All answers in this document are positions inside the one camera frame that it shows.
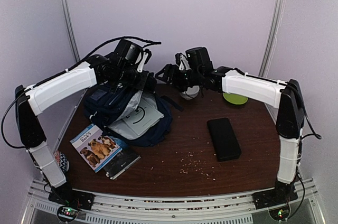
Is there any left aluminium frame post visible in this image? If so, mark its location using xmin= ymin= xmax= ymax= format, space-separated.
xmin=60 ymin=0 xmax=80 ymax=62

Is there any black leather case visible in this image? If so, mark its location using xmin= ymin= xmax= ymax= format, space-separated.
xmin=206 ymin=118 xmax=241 ymax=162

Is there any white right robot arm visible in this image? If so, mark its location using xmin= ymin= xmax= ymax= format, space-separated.
xmin=155 ymin=47 xmax=306 ymax=204

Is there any right aluminium frame post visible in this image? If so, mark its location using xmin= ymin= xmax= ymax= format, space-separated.
xmin=259 ymin=0 xmax=285 ymax=77

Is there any blue illustrated book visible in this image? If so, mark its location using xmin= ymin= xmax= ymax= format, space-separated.
xmin=70 ymin=124 xmax=123 ymax=173

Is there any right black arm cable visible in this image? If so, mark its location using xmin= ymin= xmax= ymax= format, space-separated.
xmin=287 ymin=81 xmax=323 ymax=203

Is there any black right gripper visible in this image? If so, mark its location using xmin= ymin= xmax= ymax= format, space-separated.
xmin=155 ymin=64 xmax=202 ymax=93

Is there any navy blue student backpack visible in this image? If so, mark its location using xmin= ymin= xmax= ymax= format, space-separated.
xmin=83 ymin=83 xmax=184 ymax=147

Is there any front metal rail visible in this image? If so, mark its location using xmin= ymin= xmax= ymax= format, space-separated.
xmin=22 ymin=179 xmax=322 ymax=224

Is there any green plate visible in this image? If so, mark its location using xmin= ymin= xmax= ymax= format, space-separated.
xmin=223 ymin=93 xmax=248 ymax=105

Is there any red patterned bowl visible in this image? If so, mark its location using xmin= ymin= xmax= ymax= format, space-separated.
xmin=54 ymin=150 xmax=70 ymax=173

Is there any black notebook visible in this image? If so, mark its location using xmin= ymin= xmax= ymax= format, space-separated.
xmin=104 ymin=148 xmax=140 ymax=180

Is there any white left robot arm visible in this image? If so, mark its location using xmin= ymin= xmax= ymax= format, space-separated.
xmin=14 ymin=36 xmax=160 ymax=205

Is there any aluminium frame post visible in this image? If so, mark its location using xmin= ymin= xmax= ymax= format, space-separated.
xmin=259 ymin=0 xmax=285 ymax=77
xmin=60 ymin=0 xmax=80 ymax=62

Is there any white ceramic bowl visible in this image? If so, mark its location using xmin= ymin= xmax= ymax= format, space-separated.
xmin=180 ymin=86 xmax=200 ymax=100

